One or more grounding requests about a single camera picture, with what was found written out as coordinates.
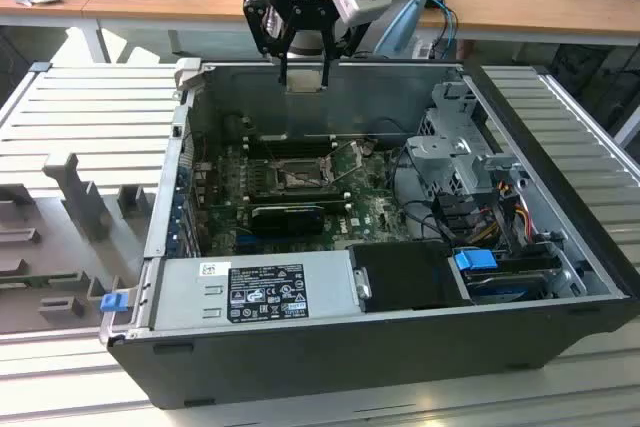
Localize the metal socket cover frame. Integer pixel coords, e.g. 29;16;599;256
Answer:
326;139;364;182

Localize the pale blue teach pendant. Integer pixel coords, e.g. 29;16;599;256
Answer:
372;0;430;59

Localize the thin wire locking lever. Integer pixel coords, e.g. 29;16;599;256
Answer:
284;169;324;187
263;135;280;169

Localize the hard disk with blue carrier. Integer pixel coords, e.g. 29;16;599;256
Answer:
453;248;549;306

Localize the silver CPU plate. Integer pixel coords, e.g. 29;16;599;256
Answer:
285;70;324;94

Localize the grey parts rack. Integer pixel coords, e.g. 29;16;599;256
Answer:
0;151;159;336

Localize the coloured wire bundle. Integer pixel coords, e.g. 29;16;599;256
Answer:
472;181;535;248

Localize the blue case latch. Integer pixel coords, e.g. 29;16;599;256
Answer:
99;294;127;314

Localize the blue cable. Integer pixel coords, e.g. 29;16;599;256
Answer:
427;0;459;61

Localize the black plastic shroud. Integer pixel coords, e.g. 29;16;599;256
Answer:
346;240;474;314

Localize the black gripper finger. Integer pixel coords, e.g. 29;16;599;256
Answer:
243;0;296;85
321;11;351;90

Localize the black RAM slot bank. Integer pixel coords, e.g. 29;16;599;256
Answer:
247;185;351;213
247;134;336;158

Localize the black PC case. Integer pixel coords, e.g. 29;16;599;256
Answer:
99;59;640;411

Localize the CPU socket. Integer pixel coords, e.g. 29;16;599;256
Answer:
272;159;334;194

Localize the green motherboard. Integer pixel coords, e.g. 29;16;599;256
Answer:
192;139;416;258

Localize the grey power supply unit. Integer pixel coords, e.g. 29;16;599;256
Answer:
148;249;362;332

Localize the black graphics card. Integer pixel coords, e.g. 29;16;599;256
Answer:
248;203;326;237

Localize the metal drive cage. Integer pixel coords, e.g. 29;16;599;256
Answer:
403;80;531;208

